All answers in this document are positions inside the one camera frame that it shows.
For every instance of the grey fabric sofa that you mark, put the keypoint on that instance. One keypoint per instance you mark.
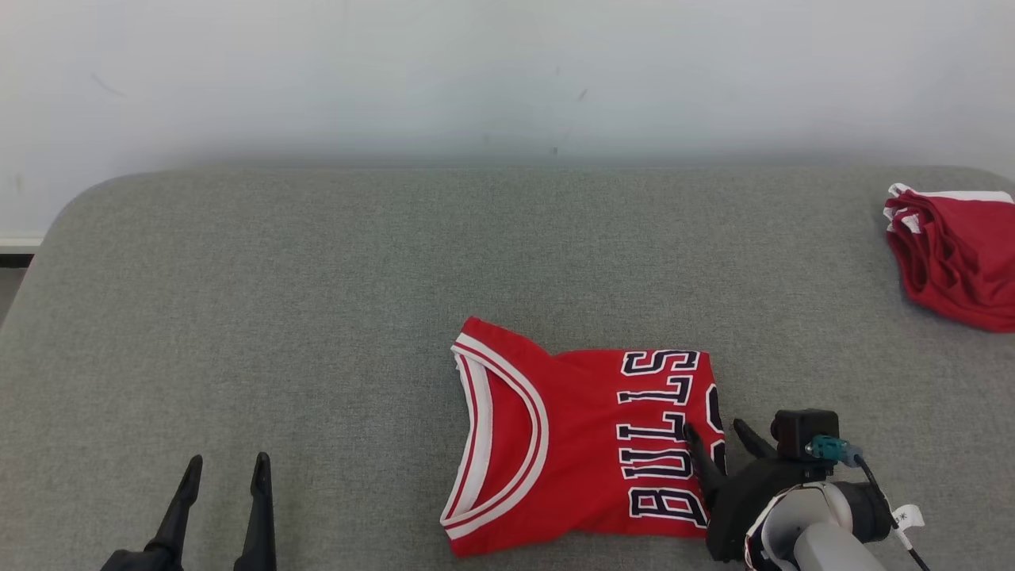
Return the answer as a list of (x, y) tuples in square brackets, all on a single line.
[(317, 317)]

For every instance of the folded red shorts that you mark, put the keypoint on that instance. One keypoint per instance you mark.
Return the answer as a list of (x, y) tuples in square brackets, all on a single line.
[(959, 254)]

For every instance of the white skirting board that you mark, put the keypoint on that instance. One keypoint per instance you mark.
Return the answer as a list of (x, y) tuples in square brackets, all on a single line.
[(17, 242)]

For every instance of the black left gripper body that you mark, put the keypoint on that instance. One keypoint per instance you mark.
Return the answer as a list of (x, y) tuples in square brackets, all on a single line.
[(139, 561)]

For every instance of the red Bulls basketball jersey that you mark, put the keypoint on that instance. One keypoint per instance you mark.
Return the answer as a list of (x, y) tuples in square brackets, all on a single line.
[(571, 444)]

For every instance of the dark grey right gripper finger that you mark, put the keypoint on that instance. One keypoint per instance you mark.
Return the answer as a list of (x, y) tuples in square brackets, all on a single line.
[(706, 472), (755, 444)]

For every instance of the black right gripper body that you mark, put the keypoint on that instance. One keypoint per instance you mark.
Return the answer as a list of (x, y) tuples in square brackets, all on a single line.
[(741, 500)]

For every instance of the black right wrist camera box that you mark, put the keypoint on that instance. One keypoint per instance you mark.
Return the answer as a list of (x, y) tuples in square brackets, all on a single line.
[(797, 432)]

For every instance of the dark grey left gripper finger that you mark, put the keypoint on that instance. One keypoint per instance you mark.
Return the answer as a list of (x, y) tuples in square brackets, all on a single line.
[(181, 515), (260, 523)]

